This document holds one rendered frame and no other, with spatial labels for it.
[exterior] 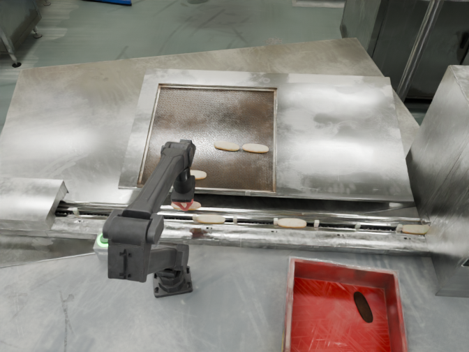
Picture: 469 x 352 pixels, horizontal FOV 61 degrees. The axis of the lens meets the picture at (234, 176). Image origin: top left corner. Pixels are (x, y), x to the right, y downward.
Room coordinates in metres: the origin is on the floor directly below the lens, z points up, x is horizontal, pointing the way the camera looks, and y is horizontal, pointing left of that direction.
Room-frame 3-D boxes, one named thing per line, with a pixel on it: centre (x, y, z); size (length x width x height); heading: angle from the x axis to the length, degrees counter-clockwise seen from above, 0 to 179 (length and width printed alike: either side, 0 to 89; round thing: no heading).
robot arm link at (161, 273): (0.60, 0.20, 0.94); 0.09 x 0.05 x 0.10; 172
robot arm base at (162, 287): (0.58, 0.19, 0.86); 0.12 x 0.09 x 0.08; 100
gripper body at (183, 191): (0.81, 0.16, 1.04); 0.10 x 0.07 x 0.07; 177
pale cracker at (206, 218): (0.80, 0.08, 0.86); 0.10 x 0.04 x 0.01; 86
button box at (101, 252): (0.69, 0.41, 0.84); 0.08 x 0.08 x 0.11; 86
